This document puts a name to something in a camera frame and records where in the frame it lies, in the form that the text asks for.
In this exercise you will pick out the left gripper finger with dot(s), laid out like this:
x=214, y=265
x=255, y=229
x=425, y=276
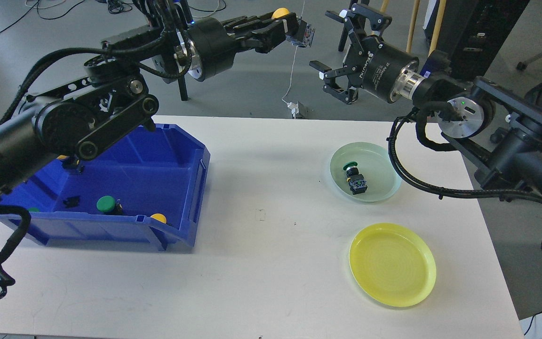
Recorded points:
x=268, y=42
x=288, y=23

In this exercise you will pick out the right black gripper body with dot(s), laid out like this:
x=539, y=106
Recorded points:
x=373, y=65

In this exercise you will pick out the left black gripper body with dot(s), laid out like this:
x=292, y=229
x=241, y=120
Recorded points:
x=208, y=47

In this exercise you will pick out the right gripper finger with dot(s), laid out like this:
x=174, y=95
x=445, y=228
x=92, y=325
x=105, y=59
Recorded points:
x=361, y=13
x=325, y=71

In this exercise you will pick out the yellow push button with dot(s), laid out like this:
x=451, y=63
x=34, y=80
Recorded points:
x=298, y=32
x=71, y=164

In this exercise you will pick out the green push button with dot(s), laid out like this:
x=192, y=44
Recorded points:
x=356, y=182
x=109, y=205

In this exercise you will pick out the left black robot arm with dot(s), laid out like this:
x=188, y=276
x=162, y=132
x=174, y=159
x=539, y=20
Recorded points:
x=78, y=102

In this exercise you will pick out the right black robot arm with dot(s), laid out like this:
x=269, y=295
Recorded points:
x=455, y=107

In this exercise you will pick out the light green plate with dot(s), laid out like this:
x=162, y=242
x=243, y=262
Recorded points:
x=372, y=163

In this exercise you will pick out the yellow push button front edge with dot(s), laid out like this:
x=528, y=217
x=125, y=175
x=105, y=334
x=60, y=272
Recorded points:
x=160, y=219

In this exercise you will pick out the green push button front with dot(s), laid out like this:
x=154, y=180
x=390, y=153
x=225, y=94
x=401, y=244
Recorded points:
x=109, y=205

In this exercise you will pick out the yellow plate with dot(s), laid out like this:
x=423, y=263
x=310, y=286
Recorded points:
x=392, y=264

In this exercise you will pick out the small black button part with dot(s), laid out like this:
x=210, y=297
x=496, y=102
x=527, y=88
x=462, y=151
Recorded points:
x=72, y=202

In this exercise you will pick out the black tripod left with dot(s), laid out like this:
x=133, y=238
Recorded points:
x=182, y=86

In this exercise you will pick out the wooden easel legs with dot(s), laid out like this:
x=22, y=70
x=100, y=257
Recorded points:
x=398, y=32

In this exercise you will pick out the black computer tower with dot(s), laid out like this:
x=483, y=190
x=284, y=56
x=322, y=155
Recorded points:
x=473, y=31

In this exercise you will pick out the blue plastic storage bin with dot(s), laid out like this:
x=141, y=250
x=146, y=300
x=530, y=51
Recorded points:
x=160, y=172

